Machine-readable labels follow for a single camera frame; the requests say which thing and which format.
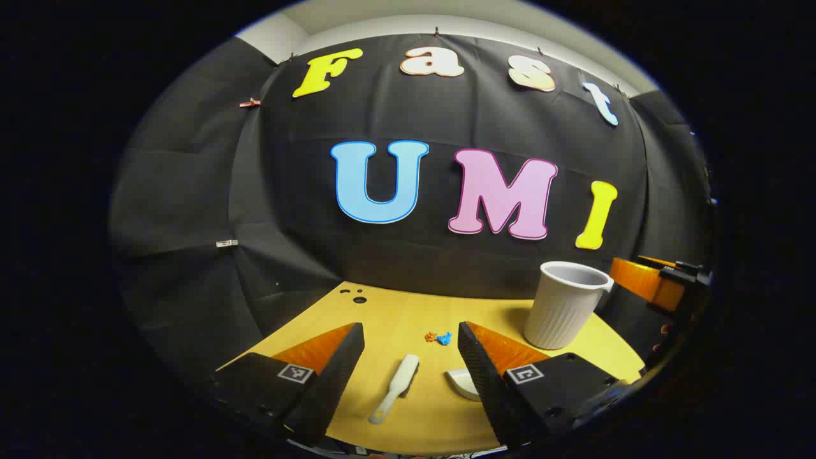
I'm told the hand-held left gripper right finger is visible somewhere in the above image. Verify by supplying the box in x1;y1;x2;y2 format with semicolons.
457;321;632;451

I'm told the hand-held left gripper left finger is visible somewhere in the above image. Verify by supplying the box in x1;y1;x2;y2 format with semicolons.
209;322;366;447

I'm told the white dustpan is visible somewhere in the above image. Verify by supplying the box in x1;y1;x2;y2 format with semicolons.
445;368;482;402

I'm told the small white broom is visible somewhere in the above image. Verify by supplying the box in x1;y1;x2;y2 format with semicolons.
368;354;420;425

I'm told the wooden desktop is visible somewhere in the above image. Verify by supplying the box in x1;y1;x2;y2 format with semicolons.
217;281;646;455

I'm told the black backdrop cloth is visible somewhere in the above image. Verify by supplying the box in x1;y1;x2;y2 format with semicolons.
108;32;718;396

